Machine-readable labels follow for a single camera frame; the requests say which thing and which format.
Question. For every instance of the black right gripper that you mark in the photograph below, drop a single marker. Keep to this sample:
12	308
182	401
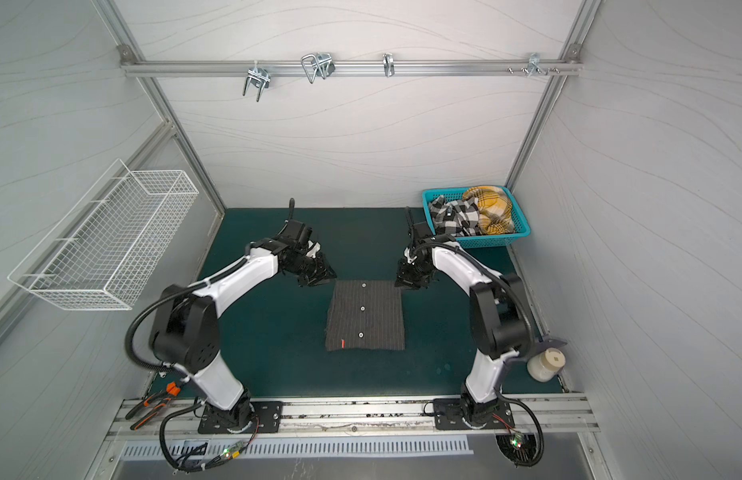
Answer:
415	274

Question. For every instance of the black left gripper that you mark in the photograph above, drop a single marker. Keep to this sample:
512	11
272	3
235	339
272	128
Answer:
323	273

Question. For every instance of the dark grey striped shirt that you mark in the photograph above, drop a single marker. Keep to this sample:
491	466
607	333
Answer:
365	314

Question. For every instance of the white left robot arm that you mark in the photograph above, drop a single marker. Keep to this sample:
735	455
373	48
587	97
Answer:
181	330

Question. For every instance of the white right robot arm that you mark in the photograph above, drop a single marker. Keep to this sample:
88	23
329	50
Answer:
500	327

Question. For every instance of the black white plaid shirt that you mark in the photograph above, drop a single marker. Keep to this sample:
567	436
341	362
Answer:
459	218

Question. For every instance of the teal plastic basket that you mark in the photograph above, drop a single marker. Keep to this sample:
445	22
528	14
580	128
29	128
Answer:
483	241

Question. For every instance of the yellow plaid shirt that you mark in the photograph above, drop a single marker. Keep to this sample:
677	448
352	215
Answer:
494	209

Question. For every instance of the white tape roll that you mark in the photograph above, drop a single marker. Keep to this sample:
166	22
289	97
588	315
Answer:
547	359

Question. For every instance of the metal u-bolt clamp left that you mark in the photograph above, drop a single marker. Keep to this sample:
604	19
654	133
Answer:
257	80

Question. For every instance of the metal u-bolt clamp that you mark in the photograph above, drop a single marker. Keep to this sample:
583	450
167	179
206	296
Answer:
257	80
318	65

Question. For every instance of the metal u-bolt clamp middle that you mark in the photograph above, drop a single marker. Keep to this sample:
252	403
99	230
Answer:
318	65

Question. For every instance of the black round cooling fan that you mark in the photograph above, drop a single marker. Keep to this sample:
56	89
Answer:
521	449

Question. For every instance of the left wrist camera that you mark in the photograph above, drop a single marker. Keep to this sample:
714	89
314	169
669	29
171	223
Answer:
314	248

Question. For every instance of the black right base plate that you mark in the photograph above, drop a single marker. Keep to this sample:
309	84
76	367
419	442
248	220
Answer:
464	414

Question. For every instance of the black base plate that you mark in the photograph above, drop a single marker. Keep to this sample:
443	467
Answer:
266	417
464	414

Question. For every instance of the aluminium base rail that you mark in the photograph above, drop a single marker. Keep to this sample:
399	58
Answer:
413	415

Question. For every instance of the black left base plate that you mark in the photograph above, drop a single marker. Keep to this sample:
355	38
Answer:
266	417

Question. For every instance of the white slotted cable duct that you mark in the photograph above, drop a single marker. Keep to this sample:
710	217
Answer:
313	447

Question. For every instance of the white wire basket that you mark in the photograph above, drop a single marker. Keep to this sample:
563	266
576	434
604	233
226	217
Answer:
101	254

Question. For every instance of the orange handled pliers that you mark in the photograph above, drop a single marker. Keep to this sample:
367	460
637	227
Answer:
150	407

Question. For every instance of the small metal ring clamp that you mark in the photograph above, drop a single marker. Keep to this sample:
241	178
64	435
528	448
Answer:
388	65

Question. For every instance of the metal bracket clamp right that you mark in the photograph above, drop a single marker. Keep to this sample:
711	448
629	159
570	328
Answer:
533	67

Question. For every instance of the aluminium top rail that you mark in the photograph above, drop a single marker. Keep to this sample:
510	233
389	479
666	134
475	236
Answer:
344	68

